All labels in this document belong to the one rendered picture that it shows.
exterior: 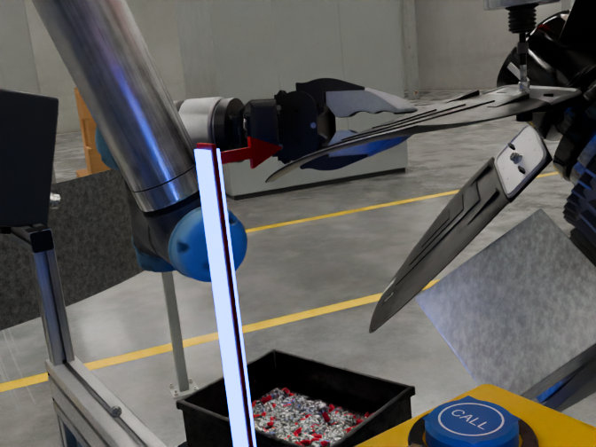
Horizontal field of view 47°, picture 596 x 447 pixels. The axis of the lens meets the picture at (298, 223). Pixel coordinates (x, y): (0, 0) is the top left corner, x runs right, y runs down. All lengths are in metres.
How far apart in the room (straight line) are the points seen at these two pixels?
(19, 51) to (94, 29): 4.08
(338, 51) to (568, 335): 6.51
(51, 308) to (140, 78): 0.46
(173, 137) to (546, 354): 0.39
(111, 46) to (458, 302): 0.40
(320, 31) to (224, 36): 0.98
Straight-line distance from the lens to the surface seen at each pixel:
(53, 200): 1.09
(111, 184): 2.47
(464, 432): 0.31
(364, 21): 7.22
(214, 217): 0.49
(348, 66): 7.11
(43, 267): 1.01
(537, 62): 0.75
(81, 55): 0.65
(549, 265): 0.68
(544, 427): 0.34
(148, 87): 0.65
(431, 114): 0.62
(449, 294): 0.68
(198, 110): 0.76
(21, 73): 4.71
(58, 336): 1.04
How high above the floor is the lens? 1.24
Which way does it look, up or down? 13 degrees down
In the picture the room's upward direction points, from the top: 6 degrees counter-clockwise
